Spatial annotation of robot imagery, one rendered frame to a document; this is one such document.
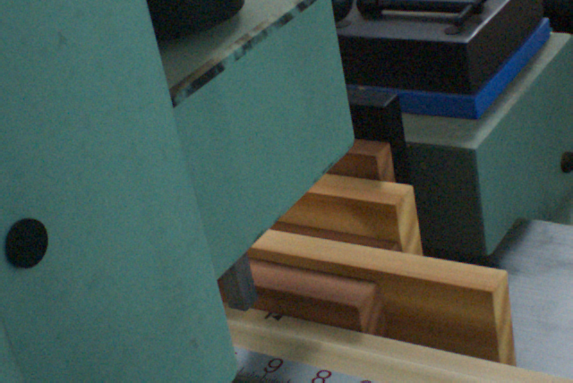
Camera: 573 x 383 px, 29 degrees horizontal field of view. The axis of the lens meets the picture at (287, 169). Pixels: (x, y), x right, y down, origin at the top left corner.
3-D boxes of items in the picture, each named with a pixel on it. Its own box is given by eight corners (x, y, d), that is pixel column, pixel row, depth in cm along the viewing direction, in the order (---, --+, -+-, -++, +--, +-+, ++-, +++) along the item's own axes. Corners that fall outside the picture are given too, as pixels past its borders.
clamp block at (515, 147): (591, 175, 64) (583, 31, 59) (501, 310, 54) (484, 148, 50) (366, 148, 72) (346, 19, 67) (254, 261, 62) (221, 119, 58)
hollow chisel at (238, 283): (258, 299, 45) (234, 192, 42) (246, 311, 44) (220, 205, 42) (240, 295, 45) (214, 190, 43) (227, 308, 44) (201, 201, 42)
